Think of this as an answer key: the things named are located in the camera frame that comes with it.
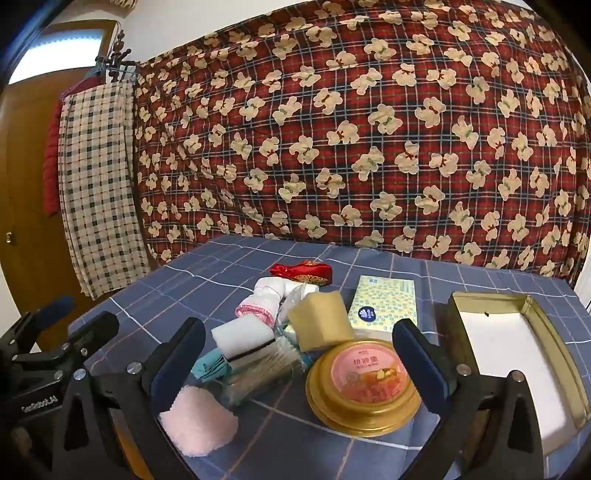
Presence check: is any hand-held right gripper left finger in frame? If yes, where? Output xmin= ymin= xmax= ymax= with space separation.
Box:
xmin=48 ymin=316 xmax=207 ymax=480

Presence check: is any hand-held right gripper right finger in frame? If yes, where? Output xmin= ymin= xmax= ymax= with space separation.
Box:
xmin=392 ymin=318 xmax=546 ymax=480

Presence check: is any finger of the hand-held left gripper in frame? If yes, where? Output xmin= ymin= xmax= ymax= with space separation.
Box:
xmin=0 ymin=296 xmax=75 ymax=357
xmin=59 ymin=311 xmax=121 ymax=363

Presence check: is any white sponge with black layer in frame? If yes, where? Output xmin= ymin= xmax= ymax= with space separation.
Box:
xmin=211 ymin=314 xmax=278 ymax=370

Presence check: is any rectangular gold tin box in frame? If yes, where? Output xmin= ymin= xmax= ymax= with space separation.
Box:
xmin=445 ymin=291 xmax=591 ymax=457

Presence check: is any clear bag of cotton swabs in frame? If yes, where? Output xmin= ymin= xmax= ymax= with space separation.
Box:
xmin=219 ymin=335 xmax=315 ymax=407

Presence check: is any red gold drawstring pouch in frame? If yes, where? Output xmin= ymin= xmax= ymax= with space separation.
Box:
xmin=269 ymin=261 xmax=329 ymax=283

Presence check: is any teal cloth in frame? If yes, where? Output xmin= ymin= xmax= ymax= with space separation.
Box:
xmin=191 ymin=348 xmax=232 ymax=381

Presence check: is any pink fluffy cloth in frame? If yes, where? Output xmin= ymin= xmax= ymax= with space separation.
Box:
xmin=158 ymin=384 xmax=240 ymax=459

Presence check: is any yellow patterned tissue pack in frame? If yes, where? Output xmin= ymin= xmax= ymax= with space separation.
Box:
xmin=347 ymin=274 xmax=419 ymax=344

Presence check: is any blue checked bedsheet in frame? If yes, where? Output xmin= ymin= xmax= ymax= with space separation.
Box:
xmin=67 ymin=235 xmax=591 ymax=480

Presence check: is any yellow sponge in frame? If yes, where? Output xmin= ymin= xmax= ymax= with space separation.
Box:
xmin=287 ymin=292 xmax=355 ymax=352

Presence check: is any brown wooden door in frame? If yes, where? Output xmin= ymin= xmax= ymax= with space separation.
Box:
xmin=0 ymin=18 xmax=121 ymax=352

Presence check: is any cream dark checked hanging cloth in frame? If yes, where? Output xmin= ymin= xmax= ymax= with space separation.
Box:
xmin=58 ymin=83 xmax=153 ymax=301

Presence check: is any white cloth with pink trim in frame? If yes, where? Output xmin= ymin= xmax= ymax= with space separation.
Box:
xmin=235 ymin=276 xmax=301 ymax=330

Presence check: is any red quilted garment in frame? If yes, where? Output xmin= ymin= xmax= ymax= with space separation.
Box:
xmin=44 ymin=76 xmax=109 ymax=217

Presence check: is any red plaid bear-print blanket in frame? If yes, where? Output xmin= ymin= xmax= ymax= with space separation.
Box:
xmin=131 ymin=0 xmax=591 ymax=282

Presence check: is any door transom window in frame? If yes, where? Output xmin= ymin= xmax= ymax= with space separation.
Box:
xmin=9 ymin=30 xmax=110 ymax=85

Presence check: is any wooden coat rack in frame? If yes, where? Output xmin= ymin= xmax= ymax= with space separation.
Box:
xmin=95 ymin=28 xmax=139 ymax=86

